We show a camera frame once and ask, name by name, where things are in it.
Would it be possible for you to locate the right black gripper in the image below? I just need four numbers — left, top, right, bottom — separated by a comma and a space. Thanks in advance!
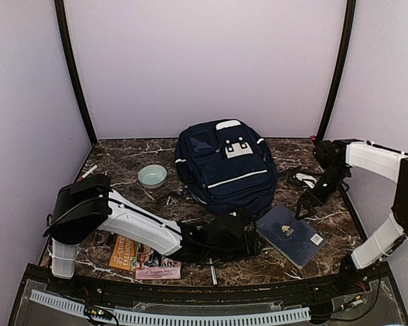
295, 165, 350, 221

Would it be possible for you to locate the dark blue hardcover book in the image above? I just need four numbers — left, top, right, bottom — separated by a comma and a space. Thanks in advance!
256, 204, 326, 269

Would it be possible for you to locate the navy blue student backpack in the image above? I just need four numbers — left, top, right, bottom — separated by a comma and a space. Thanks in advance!
175, 119, 278, 215

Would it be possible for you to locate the pink Shrew paperback book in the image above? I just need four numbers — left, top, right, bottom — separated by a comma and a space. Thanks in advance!
135, 251, 182, 280

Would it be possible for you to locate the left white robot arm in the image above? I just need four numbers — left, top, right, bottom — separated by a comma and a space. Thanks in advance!
44, 174, 261, 296

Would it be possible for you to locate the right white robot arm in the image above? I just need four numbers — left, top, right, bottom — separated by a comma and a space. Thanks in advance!
295, 139, 408, 270

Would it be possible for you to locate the black white marker front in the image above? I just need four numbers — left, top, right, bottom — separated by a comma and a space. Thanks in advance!
209, 258, 218, 286

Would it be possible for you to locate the far celadon green bowl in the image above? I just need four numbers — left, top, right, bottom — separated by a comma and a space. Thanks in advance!
138, 164, 167, 189

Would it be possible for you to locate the orange treehouse book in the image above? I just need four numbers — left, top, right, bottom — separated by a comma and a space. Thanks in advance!
109, 235, 137, 272

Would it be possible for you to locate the red white marker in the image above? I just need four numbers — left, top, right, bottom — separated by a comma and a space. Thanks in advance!
77, 164, 98, 181

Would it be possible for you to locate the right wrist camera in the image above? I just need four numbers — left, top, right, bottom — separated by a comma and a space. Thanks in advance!
288, 173, 317, 188

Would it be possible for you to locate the black front rail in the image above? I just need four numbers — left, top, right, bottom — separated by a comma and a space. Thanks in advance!
23, 263, 392, 308

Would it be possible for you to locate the white slotted cable duct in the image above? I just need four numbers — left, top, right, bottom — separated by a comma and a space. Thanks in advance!
29, 290, 311, 325

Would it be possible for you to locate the right black frame post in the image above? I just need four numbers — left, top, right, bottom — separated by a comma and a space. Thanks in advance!
316, 0, 356, 141

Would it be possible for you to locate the black frame post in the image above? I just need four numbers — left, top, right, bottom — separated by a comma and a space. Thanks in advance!
316, 0, 356, 141
54, 0, 98, 147

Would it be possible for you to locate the left black frame post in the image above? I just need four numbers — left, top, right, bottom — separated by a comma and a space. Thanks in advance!
54, 0, 98, 147

